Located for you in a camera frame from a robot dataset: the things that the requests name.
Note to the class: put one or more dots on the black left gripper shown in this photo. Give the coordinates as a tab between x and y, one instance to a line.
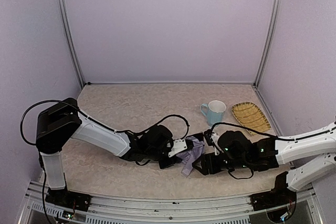
173	160

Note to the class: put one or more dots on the front aluminium rail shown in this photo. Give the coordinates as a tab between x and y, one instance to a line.
114	209

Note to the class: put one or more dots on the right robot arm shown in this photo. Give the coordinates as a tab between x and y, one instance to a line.
233	150

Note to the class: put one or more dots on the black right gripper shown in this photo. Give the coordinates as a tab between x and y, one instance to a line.
209	162

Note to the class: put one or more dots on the woven bamboo tray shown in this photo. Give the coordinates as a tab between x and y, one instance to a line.
251	116

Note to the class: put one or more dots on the right aluminium frame post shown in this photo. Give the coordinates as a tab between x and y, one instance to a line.
267	46

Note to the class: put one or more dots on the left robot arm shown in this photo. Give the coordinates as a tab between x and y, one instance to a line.
65	120

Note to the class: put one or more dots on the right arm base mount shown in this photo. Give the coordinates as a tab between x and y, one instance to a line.
266	200

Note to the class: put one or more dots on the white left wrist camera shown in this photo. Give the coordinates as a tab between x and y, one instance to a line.
179	145

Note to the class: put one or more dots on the left aluminium frame post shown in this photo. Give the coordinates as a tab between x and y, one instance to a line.
70	43

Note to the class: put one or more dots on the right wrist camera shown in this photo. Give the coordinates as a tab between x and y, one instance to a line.
212	139

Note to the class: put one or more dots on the light blue mug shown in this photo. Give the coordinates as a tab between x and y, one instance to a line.
213	111

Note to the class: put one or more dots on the lavender folding umbrella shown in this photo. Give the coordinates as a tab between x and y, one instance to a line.
190	156

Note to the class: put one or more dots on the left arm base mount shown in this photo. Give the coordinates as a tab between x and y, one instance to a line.
68	199

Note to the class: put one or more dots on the aluminium frame post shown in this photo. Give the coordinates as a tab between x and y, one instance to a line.
70	43
267	46

